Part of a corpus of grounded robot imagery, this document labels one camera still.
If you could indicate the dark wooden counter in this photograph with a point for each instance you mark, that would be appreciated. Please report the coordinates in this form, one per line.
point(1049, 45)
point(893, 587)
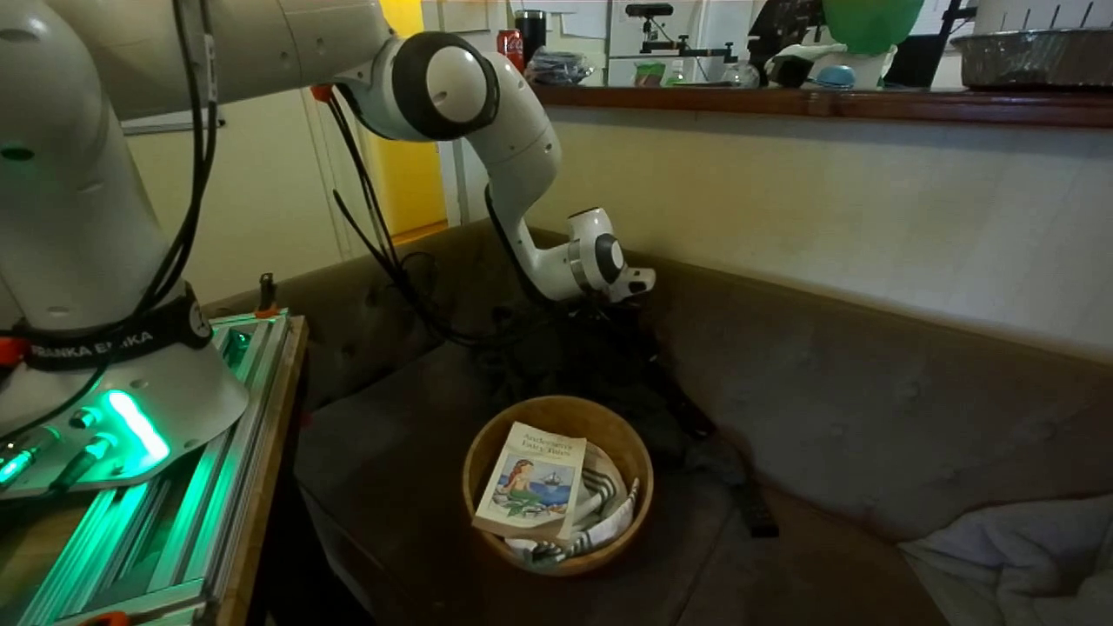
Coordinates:
point(881, 105)

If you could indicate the light grey blanket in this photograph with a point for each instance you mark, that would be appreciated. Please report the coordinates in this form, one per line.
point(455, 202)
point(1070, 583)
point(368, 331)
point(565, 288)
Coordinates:
point(1020, 561)

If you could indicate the black bulky object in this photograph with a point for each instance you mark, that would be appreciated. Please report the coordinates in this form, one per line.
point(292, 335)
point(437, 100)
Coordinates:
point(789, 35)

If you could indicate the round wooden bowl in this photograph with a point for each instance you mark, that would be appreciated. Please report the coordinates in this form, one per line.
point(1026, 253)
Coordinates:
point(488, 462)

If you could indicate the small green cup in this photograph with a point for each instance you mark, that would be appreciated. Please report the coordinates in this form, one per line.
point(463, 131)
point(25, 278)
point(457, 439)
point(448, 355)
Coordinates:
point(651, 74)

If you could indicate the grey rounded container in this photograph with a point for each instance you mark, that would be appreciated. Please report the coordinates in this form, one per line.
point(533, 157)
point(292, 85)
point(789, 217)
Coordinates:
point(557, 71)

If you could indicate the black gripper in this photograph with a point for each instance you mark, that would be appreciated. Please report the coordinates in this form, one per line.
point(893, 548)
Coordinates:
point(610, 317)

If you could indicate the red can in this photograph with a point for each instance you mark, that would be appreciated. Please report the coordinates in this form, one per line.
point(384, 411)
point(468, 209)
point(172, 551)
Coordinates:
point(512, 45)

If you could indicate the green balloon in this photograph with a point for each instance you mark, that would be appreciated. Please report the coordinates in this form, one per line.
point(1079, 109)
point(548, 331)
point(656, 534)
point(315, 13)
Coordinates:
point(871, 20)

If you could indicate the brown tufted sofa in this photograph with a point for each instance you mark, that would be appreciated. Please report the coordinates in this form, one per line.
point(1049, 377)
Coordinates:
point(881, 428)

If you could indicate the yellow door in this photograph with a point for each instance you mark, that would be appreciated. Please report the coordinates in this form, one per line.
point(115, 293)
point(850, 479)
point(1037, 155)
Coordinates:
point(411, 185)

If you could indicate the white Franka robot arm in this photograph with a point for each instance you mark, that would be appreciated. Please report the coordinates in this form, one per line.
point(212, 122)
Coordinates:
point(510, 139)

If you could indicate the black tall cup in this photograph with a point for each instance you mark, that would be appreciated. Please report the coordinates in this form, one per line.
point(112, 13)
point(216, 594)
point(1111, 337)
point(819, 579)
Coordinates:
point(533, 35)

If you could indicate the small blue object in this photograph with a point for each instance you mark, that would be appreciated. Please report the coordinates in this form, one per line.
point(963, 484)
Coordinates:
point(838, 78)

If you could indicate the paperback book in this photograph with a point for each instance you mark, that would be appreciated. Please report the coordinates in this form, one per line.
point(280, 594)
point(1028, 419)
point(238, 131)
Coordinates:
point(533, 479)

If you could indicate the black camera on stand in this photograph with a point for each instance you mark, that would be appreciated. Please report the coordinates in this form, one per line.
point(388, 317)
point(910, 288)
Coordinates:
point(683, 51)

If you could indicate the black orange clamp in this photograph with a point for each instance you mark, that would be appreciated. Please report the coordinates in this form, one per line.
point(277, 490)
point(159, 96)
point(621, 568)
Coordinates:
point(266, 299)

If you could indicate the dark grey blanket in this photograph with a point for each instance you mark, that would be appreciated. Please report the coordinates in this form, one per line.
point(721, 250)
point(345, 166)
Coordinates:
point(602, 383)

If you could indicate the black angled stand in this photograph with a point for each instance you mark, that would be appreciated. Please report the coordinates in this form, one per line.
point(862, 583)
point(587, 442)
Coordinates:
point(921, 59)

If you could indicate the aluminium frame robot table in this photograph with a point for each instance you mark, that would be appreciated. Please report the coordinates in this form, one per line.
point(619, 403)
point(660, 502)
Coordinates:
point(212, 522)

